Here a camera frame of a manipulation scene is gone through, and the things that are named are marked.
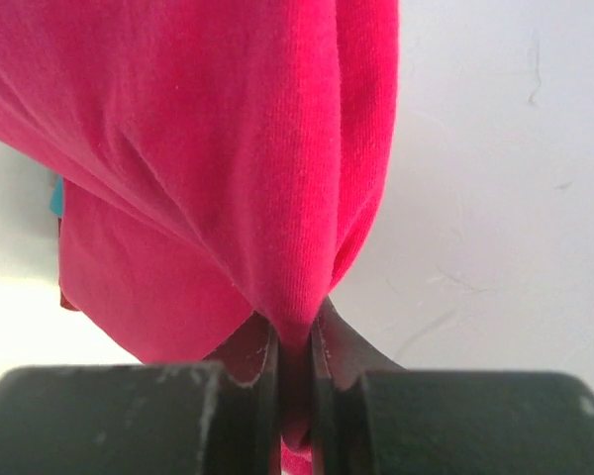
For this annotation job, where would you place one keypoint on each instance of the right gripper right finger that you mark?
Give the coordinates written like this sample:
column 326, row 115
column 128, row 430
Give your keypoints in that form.
column 371, row 416

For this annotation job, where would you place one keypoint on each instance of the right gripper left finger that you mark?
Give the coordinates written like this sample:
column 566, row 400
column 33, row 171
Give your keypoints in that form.
column 216, row 416

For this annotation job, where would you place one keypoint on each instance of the magenta t shirt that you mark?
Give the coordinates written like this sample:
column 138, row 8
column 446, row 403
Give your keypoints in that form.
column 219, row 159

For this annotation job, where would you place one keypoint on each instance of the folded red t shirt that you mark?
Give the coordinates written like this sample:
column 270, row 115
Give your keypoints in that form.
column 63, row 300

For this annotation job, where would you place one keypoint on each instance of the folded teal t shirt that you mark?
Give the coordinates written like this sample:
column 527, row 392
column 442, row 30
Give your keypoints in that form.
column 56, row 202

